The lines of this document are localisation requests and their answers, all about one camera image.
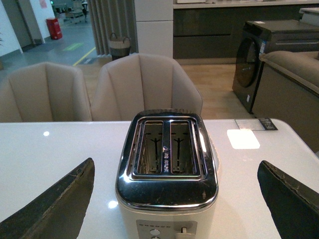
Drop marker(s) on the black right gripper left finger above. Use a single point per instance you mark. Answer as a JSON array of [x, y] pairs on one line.
[[57, 213]]

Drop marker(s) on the woven basket with handles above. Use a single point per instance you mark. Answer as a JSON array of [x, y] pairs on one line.
[[119, 46]]

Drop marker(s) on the beige chair in middle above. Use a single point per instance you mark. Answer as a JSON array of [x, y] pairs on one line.
[[141, 82]]

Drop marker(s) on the red fire extinguisher box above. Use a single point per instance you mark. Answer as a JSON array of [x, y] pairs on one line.
[[54, 28]]

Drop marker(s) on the white chrome two-slot toaster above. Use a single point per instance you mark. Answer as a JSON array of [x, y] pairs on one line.
[[166, 182]]

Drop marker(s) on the beige chair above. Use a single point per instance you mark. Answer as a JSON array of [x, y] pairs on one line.
[[141, 82], [44, 92]]

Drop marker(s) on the beige grey sofa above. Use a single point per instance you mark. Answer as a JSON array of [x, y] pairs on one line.
[[289, 91]]

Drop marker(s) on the dark kitchen cabinet counter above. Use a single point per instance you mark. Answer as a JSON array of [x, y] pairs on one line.
[[213, 31]]

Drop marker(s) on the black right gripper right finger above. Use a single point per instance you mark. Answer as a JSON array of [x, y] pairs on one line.
[[294, 207]]

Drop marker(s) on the beige chair on left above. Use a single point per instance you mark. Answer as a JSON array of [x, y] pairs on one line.
[[44, 92]]

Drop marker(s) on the small card on table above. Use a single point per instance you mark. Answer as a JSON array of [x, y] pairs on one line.
[[256, 124]]

